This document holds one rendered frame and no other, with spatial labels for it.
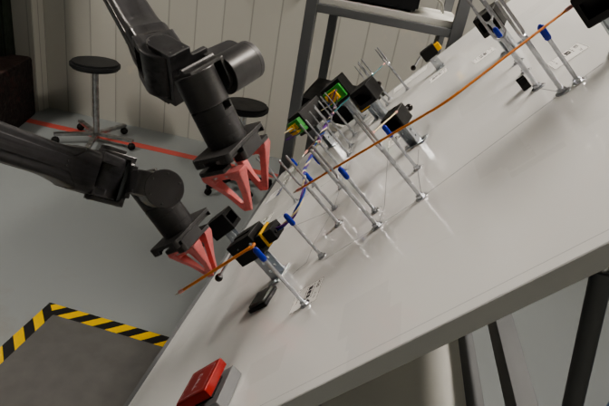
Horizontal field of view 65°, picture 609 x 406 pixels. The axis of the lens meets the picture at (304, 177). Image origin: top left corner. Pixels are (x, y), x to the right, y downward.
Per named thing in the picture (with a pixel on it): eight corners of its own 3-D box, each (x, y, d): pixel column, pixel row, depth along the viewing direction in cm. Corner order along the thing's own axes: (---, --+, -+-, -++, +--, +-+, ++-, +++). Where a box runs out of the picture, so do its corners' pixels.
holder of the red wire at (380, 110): (404, 99, 124) (378, 66, 122) (392, 120, 113) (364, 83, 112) (389, 110, 127) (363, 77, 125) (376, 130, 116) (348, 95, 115)
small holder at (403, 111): (435, 120, 88) (411, 89, 87) (423, 143, 81) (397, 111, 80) (415, 131, 91) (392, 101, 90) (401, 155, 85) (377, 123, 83)
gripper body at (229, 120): (267, 131, 70) (246, 85, 68) (234, 166, 62) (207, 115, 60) (232, 140, 74) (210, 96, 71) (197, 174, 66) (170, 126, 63)
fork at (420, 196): (427, 197, 62) (359, 111, 59) (415, 204, 62) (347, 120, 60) (427, 190, 63) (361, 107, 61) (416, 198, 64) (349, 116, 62)
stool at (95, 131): (151, 138, 399) (154, 62, 373) (115, 165, 345) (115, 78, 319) (86, 124, 403) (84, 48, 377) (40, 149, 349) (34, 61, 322)
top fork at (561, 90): (569, 91, 58) (501, -5, 55) (555, 99, 59) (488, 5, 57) (571, 84, 59) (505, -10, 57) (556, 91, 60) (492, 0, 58)
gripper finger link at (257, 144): (289, 178, 73) (264, 124, 70) (269, 205, 68) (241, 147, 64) (253, 185, 77) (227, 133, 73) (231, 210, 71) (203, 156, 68)
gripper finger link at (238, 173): (282, 188, 71) (256, 132, 68) (260, 217, 66) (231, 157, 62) (245, 194, 75) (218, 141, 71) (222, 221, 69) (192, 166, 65)
